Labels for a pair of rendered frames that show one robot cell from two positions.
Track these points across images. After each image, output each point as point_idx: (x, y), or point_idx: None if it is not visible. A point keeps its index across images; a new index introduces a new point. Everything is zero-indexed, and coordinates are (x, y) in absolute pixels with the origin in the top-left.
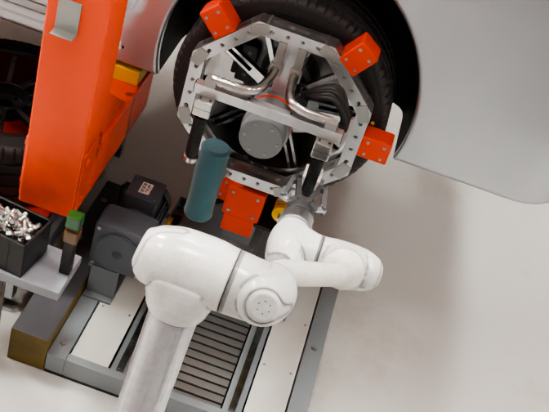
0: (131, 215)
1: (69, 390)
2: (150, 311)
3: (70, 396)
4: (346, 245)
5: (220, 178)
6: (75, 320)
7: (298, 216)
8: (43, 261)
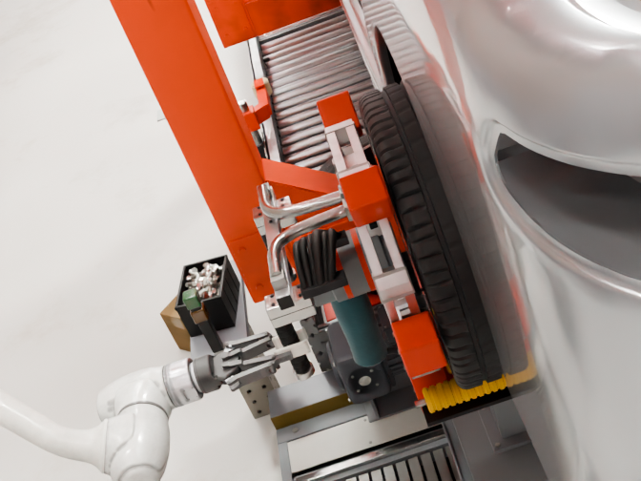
0: None
1: (276, 474)
2: None
3: (269, 480)
4: (120, 421)
5: (344, 318)
6: (328, 418)
7: (165, 369)
8: (222, 332)
